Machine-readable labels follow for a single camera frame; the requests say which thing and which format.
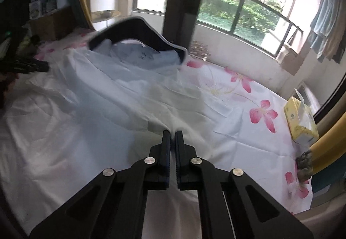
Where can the person left hand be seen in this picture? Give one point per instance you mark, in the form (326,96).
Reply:
(7,83)

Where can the dried potted plant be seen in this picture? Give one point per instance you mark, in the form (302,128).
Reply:
(199,50)

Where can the floral pink bed sheet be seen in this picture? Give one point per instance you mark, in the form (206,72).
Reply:
(251,125)

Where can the yellow curtain right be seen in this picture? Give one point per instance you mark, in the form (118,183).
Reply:
(330,147)

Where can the brown cardboard box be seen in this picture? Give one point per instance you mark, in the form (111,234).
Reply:
(54,25)

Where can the colourful small box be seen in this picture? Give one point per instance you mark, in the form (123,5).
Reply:
(38,8)

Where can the light blue hanging towel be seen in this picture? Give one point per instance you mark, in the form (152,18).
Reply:
(322,26)

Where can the dark balcony railing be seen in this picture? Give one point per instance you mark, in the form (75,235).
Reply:
(251,21)

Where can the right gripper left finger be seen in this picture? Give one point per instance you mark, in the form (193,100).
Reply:
(113,204)

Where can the cardboard box on balcony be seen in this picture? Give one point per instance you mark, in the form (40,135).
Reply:
(289,60)

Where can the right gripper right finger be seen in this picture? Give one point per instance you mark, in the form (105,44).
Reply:
(232,204)

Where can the white sheer large garment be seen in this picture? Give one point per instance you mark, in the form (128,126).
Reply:
(41,167)

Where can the black clothes hanger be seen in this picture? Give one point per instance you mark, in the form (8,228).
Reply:
(137,28)

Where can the beige hanging cloth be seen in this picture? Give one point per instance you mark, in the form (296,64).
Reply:
(334,40)

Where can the white air conditioner unit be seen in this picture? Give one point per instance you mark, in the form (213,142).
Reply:
(309,97)

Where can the yellow tissue pack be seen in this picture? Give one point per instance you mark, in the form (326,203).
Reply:
(300,121)

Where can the small dark figurine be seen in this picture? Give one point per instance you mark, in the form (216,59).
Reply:
(304,166)

